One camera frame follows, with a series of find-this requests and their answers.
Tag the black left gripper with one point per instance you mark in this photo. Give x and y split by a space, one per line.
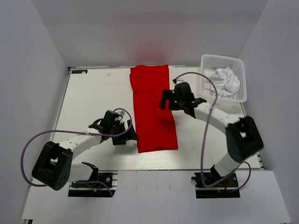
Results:
131 135

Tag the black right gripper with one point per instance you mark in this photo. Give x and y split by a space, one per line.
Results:
168 94

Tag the red t-shirt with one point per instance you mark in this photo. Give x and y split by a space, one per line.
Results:
155 127

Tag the white t-shirt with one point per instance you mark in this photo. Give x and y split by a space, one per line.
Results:
226 82

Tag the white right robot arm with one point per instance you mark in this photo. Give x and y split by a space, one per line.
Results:
242 136

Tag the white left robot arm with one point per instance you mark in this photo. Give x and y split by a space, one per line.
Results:
54 166

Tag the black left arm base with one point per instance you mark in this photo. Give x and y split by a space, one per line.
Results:
86 180

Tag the white plastic basket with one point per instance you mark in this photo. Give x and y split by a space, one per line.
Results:
210 63

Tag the blue table label sticker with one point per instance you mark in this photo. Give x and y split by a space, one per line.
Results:
79 71

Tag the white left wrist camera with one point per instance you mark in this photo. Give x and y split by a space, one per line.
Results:
121 113

